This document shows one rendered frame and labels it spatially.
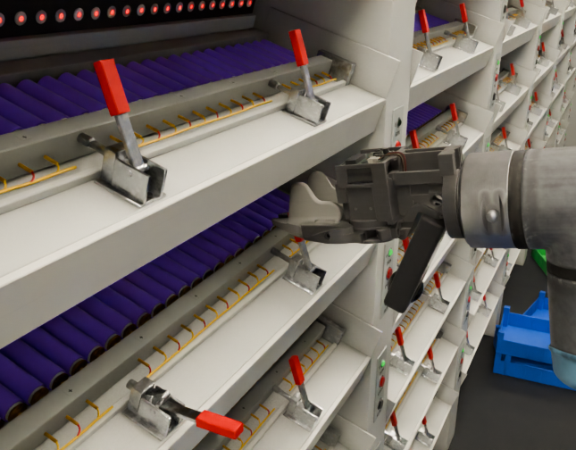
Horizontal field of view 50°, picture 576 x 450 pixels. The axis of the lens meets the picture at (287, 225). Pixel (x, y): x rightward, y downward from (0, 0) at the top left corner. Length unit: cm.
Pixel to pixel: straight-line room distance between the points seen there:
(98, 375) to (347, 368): 47
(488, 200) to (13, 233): 38
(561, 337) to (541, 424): 153
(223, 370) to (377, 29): 45
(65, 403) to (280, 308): 26
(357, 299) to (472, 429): 118
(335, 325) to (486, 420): 121
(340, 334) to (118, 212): 57
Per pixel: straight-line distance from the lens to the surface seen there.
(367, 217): 62
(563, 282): 58
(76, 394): 51
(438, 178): 60
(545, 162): 57
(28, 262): 36
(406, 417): 145
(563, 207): 56
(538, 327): 243
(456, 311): 168
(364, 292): 91
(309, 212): 65
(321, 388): 87
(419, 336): 137
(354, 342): 95
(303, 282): 70
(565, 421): 217
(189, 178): 47
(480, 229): 58
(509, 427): 209
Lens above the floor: 127
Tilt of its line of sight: 22 degrees down
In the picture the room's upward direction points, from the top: straight up
